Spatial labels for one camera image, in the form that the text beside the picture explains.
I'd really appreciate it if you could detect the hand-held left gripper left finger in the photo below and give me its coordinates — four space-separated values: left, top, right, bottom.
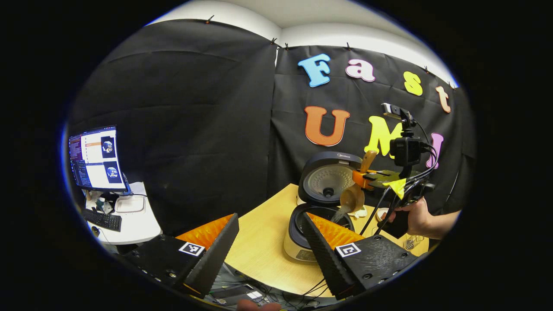
114 213 240 298

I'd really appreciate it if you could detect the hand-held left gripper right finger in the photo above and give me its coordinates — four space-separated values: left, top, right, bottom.
302 212 420 301

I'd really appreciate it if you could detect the wooden spoon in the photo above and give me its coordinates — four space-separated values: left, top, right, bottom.
340 149 378 213

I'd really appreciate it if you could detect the black rice cooker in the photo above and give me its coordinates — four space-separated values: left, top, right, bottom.
283 151 368 263

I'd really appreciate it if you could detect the white side desk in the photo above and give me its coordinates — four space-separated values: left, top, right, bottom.
84 181 162 245

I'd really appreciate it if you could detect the white tray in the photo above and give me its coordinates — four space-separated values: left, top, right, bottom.
114 195 145 213

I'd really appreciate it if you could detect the black keyboard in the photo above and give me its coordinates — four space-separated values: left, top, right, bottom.
82 208 122 232

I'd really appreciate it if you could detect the black backdrop cloth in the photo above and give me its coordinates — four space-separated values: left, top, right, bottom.
67 18 476 236

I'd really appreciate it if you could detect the computer monitor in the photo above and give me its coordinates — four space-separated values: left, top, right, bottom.
68 125 130 193

